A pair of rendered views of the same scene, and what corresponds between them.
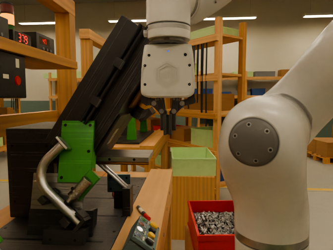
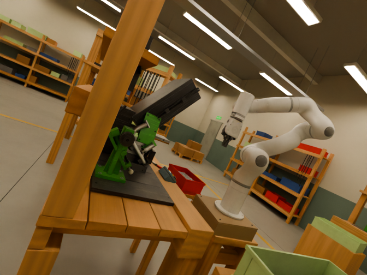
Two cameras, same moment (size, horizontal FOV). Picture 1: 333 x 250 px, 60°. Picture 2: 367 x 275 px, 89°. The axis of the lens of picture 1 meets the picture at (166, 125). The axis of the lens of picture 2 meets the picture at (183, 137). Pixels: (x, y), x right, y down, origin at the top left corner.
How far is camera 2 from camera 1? 83 cm
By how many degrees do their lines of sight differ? 32
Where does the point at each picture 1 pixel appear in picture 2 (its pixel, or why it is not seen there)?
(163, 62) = (235, 126)
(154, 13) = (241, 111)
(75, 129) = (152, 119)
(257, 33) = not seen: hidden behind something
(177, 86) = (235, 134)
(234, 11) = (163, 53)
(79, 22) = not seen: outside the picture
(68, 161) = (144, 132)
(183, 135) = not seen: hidden behind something
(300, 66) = (266, 143)
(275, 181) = (259, 171)
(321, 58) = (274, 145)
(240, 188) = (248, 169)
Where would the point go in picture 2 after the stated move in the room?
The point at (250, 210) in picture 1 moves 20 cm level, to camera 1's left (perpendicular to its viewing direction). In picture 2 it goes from (246, 175) to (222, 168)
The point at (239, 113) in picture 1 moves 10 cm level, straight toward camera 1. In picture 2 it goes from (260, 153) to (273, 159)
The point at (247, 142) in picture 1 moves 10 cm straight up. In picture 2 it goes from (260, 161) to (268, 143)
